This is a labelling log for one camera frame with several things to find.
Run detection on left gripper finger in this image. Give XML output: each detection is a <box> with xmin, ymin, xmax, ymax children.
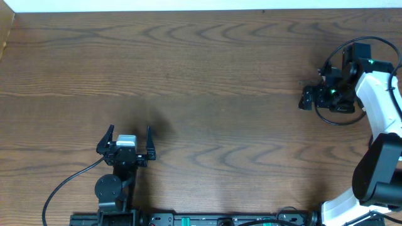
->
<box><xmin>146</xmin><ymin>127</ymin><xmax>156</xmax><ymax>160</ymax></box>
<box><xmin>96</xmin><ymin>124</ymin><xmax>114</xmax><ymax>155</ymax></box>

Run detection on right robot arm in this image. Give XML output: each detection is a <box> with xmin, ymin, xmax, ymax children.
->
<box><xmin>298</xmin><ymin>37</ymin><xmax>401</xmax><ymax>225</ymax></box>

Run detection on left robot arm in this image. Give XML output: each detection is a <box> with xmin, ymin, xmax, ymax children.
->
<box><xmin>94</xmin><ymin>125</ymin><xmax>156</xmax><ymax>225</ymax></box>

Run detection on right camera black cable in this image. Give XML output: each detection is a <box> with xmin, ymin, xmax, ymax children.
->
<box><xmin>313</xmin><ymin>36</ymin><xmax>402</xmax><ymax>126</ymax></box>

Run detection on camera black cable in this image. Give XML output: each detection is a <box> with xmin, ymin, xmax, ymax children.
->
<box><xmin>41</xmin><ymin>156</ymin><xmax>106</xmax><ymax>226</ymax></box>
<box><xmin>313</xmin><ymin>36</ymin><xmax>402</xmax><ymax>126</ymax></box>

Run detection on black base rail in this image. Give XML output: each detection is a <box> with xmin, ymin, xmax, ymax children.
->
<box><xmin>69</xmin><ymin>210</ymin><xmax>324</xmax><ymax>226</ymax></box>

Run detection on left camera black cable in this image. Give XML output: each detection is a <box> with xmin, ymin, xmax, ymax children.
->
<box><xmin>41</xmin><ymin>156</ymin><xmax>106</xmax><ymax>226</ymax></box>

